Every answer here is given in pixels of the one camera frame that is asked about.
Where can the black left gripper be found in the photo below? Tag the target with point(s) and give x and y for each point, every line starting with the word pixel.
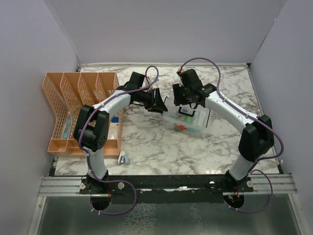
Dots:
pixel 160 106

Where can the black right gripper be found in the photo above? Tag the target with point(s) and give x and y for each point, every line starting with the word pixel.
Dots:
pixel 176 90

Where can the clear plastic medicine box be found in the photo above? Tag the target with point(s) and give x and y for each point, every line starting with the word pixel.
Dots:
pixel 188 123

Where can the white gauze pouch blue print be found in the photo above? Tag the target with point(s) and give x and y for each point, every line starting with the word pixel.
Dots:
pixel 113 128

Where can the small green packet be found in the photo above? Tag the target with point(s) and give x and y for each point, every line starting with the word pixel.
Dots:
pixel 186 119

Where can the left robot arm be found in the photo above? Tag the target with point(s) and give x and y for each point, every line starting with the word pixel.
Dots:
pixel 93 123

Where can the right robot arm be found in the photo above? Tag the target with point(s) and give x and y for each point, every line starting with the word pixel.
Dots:
pixel 256 140

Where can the white teal thermometer case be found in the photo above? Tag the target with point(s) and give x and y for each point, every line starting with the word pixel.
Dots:
pixel 123 158

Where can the orange plastic file organizer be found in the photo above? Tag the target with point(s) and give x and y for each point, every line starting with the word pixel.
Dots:
pixel 66 93

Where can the blue item in organizer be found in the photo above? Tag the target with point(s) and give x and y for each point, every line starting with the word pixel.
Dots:
pixel 67 126

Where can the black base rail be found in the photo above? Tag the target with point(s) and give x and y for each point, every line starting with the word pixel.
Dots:
pixel 162 189

